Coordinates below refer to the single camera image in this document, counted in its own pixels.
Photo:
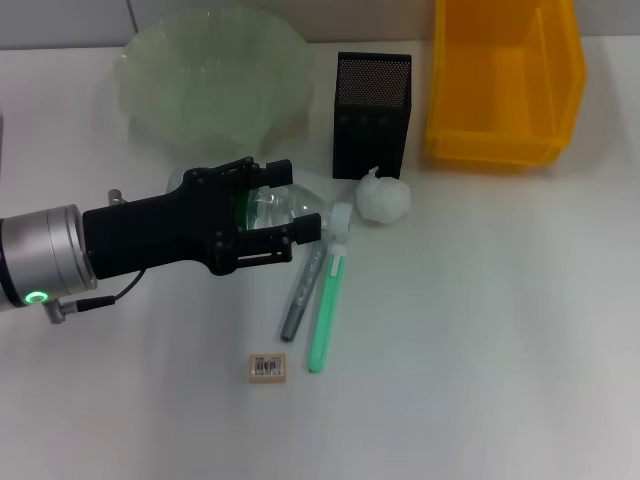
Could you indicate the black mesh pen holder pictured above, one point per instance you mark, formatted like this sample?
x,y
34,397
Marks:
x,y
370,140

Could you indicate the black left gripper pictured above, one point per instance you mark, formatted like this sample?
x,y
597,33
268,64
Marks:
x,y
150,235

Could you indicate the silver connector stub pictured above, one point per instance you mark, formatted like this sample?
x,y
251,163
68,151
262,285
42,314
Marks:
x,y
117,196

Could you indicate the white paper ball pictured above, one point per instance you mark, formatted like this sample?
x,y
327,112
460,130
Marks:
x,y
382,197

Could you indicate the clear bottle green label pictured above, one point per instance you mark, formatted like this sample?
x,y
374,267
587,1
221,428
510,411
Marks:
x,y
280,202

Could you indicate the grey pen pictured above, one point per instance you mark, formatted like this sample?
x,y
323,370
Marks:
x,y
300,295

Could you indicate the yellow plastic bin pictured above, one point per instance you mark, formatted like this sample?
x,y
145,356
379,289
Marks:
x,y
500,145

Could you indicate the pale green glass fruit plate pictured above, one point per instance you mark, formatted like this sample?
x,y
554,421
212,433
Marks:
x,y
200,85

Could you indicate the beige eraser with barcode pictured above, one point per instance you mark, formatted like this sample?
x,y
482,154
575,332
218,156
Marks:
x,y
268,369

